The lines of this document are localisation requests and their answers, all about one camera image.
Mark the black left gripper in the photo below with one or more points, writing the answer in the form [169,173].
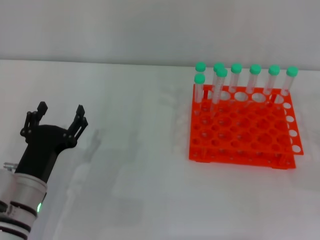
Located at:
[42,147]

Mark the clear test tube green cap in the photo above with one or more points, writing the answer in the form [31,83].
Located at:
[200,66]
[222,72]
[218,65]
[199,78]
[292,72]
[274,70]
[255,69]
[236,68]

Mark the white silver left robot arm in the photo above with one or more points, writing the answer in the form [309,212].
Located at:
[22,195]

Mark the orange test tube rack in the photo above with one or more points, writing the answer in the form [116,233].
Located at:
[240,131]

